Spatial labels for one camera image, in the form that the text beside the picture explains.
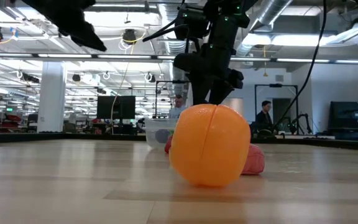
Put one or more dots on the orange toy orange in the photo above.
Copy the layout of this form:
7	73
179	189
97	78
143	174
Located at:
210	146

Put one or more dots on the red toy strawberry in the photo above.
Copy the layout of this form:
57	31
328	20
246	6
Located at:
167	145

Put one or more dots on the long ceiling light bar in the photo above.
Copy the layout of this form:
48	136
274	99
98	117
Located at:
73	56

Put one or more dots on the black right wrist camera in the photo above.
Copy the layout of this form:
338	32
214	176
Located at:
193	21

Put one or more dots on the black computer monitor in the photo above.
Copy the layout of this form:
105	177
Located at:
116	107

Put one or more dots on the black background robot arm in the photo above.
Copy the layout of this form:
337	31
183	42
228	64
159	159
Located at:
303	119

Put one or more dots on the black display on stand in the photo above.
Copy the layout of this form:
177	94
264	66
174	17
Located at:
350	115

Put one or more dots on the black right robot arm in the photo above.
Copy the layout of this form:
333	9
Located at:
225	31

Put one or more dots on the purple toy cabbage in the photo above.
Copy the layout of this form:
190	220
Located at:
162	136

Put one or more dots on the silver ceiling air duct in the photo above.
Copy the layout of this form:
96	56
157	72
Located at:
269	18

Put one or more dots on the white building pillar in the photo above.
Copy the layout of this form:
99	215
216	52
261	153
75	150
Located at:
51	96

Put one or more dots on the person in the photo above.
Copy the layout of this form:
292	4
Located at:
263	118
177	107

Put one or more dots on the black table edge frame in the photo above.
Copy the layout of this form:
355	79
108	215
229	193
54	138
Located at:
73	137

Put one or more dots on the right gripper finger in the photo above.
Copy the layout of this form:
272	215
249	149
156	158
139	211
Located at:
219	95
204	93

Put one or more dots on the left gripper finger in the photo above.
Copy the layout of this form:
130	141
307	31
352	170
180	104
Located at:
70	18

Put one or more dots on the pink toy peach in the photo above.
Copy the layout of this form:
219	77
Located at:
255	160

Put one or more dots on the clear plastic tupperware container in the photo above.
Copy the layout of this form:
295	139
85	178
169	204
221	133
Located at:
151	132

